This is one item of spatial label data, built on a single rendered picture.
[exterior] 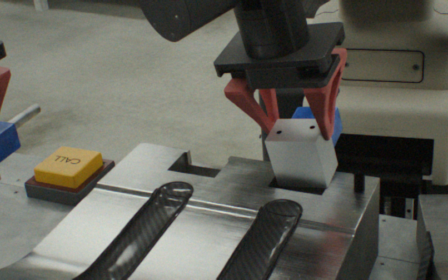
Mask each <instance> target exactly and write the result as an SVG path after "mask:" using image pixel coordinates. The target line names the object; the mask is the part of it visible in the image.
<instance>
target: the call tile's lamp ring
mask: <svg viewBox="0 0 448 280"><path fill-rule="evenodd" d="M102 160H103V162H105V164H104V165H103V166H102V167H100V168H99V169H98V170H97V171H96V172H94V174H93V175H91V176H90V177H89V178H88V179H87V180H85V181H84V182H83V183H82V184H81V185H80V186H79V187H78V188H77V189H75V188H69V187H63V186H58V185H54V184H48V183H42V182H36V181H34V180H35V179H36V178H35V175H34V176H32V177H31V178H30V179H29V180H27V181H26V182H25V184H31V185H34V186H40V187H46V188H51V189H57V190H61V191H66V192H72V193H79V192H80V191H81V190H83V189H84V187H85V186H86V185H88V184H89V183H90V182H91V181H92V180H94V179H95V178H96V177H97V176H98V175H99V174H100V173H101V172H102V171H104V170H105V169H106V168H107V167H108V166H109V165H110V164H111V163H112V162H114V161H113V160H109V159H102Z"/></svg>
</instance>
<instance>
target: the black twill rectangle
mask: <svg viewBox="0 0 448 280"><path fill-rule="evenodd" d="M434 254H435V251H434V247H433V243H432V238H431V234H430V231H427V232H426V237H425V241H424V247H423V250H422V255H421V260H420V265H419V270H418V274H417V279H416V280H429V276H430V271H431V266H432V261H433V258H434Z"/></svg>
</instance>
